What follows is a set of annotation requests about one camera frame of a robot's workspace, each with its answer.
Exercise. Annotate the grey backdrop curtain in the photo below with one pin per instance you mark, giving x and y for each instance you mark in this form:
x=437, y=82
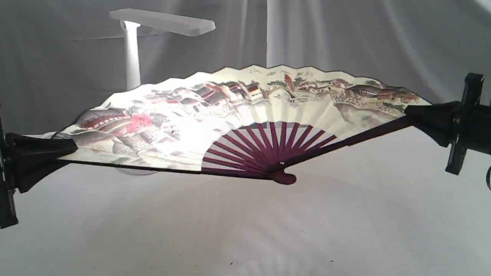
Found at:
x=60, y=57

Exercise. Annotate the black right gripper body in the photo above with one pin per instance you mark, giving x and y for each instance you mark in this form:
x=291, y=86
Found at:
x=471, y=124

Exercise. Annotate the painted paper folding fan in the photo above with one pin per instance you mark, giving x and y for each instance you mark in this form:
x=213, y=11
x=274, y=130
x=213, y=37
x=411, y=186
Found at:
x=252, y=122

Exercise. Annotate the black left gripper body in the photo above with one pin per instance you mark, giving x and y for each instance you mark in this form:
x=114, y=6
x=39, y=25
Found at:
x=8, y=215

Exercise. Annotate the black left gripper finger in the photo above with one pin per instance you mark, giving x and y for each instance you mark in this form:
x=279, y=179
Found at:
x=28, y=176
x=25, y=153

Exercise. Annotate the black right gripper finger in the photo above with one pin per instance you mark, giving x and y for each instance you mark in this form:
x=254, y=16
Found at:
x=434, y=117
x=442, y=135

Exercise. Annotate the white desk lamp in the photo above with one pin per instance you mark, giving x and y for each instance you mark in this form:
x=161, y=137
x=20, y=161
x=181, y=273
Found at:
x=131, y=19

